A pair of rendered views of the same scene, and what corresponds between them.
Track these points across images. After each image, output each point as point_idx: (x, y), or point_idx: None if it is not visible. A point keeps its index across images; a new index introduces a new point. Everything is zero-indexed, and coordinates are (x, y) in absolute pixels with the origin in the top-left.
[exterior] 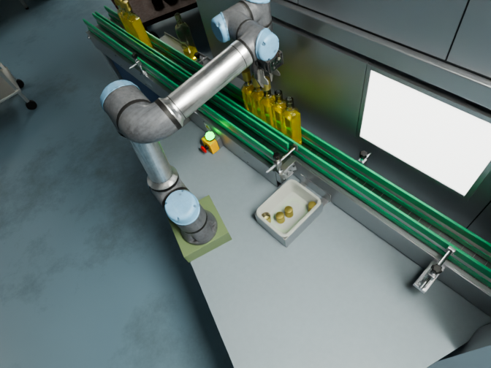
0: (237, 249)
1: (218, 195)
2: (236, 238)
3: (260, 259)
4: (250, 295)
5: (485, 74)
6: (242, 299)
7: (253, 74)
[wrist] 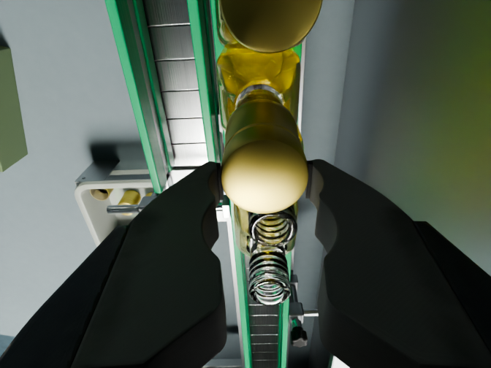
0: (32, 175)
1: (32, 36)
2: (37, 158)
3: (66, 212)
4: (28, 238)
5: None
6: (12, 234)
7: (71, 277)
